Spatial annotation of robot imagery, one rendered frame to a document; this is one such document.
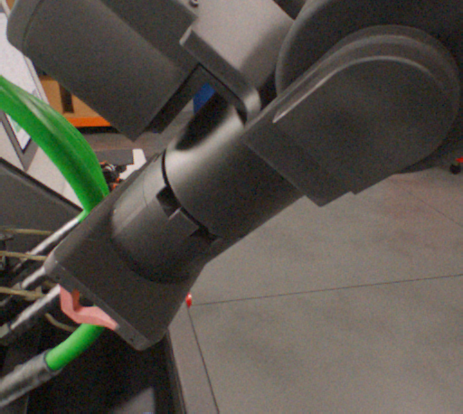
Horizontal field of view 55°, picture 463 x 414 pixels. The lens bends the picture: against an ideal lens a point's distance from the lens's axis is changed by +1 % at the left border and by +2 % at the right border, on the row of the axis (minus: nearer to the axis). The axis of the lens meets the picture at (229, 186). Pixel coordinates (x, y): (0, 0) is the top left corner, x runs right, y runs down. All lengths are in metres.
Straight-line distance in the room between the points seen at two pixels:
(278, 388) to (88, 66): 1.83
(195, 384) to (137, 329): 0.40
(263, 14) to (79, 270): 0.14
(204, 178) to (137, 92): 0.04
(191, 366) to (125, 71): 0.52
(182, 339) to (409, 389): 1.48
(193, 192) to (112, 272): 0.07
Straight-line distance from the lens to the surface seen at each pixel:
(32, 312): 0.53
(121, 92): 0.16
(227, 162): 0.16
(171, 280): 0.23
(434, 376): 2.15
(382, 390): 2.02
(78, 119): 5.68
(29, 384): 0.36
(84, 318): 0.30
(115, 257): 0.23
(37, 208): 0.73
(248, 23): 0.16
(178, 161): 0.18
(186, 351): 0.65
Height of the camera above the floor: 1.38
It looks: 21 degrees down
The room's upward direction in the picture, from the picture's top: straight up
